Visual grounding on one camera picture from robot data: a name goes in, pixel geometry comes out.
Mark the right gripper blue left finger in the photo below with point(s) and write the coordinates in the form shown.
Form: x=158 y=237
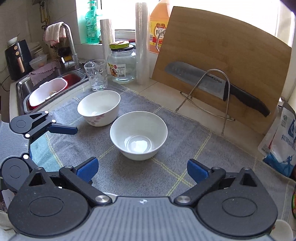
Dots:
x=87 y=169

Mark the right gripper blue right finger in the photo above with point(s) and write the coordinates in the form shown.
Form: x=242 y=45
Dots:
x=197 y=171

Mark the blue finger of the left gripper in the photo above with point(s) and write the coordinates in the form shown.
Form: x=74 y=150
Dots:
x=62 y=129

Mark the grey checked kitchen towel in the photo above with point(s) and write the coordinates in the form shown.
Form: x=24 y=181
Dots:
x=142 y=166

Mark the pink white basin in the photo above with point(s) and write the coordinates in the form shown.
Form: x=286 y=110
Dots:
x=47 y=90

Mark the white bowl pink flowers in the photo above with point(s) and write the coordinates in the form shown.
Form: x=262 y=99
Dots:
x=100 y=108

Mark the steel sink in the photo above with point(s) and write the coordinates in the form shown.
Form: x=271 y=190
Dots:
x=24 y=88

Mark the purple dish cloth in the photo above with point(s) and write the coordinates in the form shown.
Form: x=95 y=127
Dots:
x=38 y=75

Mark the white bowl plain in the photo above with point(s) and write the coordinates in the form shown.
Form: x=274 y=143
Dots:
x=139 y=134

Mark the metal faucet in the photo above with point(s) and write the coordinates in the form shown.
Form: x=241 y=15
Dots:
x=72 y=64

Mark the clear drinking glass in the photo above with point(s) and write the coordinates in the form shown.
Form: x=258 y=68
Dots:
x=96 y=71

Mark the black air fryer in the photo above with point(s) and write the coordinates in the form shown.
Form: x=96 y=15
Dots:
x=18 y=59

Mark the blue white salt bag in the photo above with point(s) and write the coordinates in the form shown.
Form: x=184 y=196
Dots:
x=278 y=146

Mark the glass jar with lid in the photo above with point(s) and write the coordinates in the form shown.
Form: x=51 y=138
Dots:
x=122 y=62

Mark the pink white cloth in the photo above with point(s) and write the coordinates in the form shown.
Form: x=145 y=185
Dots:
x=54 y=33

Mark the green lidded sauce jar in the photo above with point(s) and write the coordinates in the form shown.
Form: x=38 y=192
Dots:
x=293 y=203

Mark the green dish soap bottle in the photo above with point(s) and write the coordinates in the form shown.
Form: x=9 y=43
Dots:
x=92 y=32

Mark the thin plastic roll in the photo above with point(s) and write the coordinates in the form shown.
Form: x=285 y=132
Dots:
x=107 y=36

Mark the wooden cutting board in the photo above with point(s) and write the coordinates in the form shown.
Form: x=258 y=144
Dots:
x=254 y=60

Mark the plastic wrap roll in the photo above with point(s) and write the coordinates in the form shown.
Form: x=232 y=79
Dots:
x=142 y=42

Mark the orange vinegar jug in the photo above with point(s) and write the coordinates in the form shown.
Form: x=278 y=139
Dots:
x=159 y=19

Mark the wire board rack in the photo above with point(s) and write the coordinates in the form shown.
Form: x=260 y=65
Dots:
x=212 y=101

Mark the black handled kitchen knife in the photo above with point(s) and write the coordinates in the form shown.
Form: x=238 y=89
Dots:
x=214 y=85

